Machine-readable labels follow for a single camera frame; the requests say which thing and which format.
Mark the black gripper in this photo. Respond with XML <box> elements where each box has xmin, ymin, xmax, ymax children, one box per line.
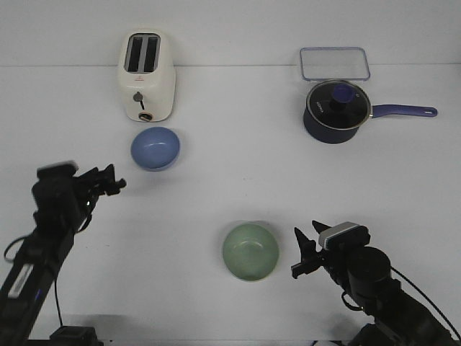
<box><xmin>291</xmin><ymin>220</ymin><xmax>349</xmax><ymax>285</ymax></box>
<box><xmin>73</xmin><ymin>164</ymin><xmax>127</xmax><ymax>205</ymax></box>

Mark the blue bowl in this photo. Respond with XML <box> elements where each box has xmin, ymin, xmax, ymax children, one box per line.
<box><xmin>130</xmin><ymin>126</ymin><xmax>181</xmax><ymax>172</ymax></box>

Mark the green bowl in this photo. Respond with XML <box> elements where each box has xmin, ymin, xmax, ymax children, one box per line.
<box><xmin>222</xmin><ymin>223</ymin><xmax>279</xmax><ymax>282</ymax></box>

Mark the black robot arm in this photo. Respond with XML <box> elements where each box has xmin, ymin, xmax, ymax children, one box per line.
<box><xmin>1</xmin><ymin>161</ymin><xmax>126</xmax><ymax>345</ymax></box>
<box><xmin>291</xmin><ymin>221</ymin><xmax>460</xmax><ymax>345</ymax></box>

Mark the dark blue saucepan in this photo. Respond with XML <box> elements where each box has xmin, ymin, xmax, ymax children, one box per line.
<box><xmin>303</xmin><ymin>101</ymin><xmax>438</xmax><ymax>144</ymax></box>

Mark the white two-slot toaster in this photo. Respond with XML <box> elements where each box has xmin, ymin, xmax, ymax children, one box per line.
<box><xmin>117</xmin><ymin>29</ymin><xmax>176</xmax><ymax>123</ymax></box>

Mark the glass pot lid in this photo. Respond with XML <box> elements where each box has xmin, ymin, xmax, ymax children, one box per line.
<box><xmin>306</xmin><ymin>80</ymin><xmax>372</xmax><ymax>130</ymax></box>

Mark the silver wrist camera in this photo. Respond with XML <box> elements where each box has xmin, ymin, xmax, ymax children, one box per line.
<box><xmin>318</xmin><ymin>221</ymin><xmax>370</xmax><ymax>251</ymax></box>
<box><xmin>37</xmin><ymin>160</ymin><xmax>79</xmax><ymax>179</ymax></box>

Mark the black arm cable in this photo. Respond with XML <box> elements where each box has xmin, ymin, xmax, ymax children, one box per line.
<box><xmin>390</xmin><ymin>265</ymin><xmax>461</xmax><ymax>340</ymax></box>
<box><xmin>2</xmin><ymin>201</ymin><xmax>93</xmax><ymax>327</ymax></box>

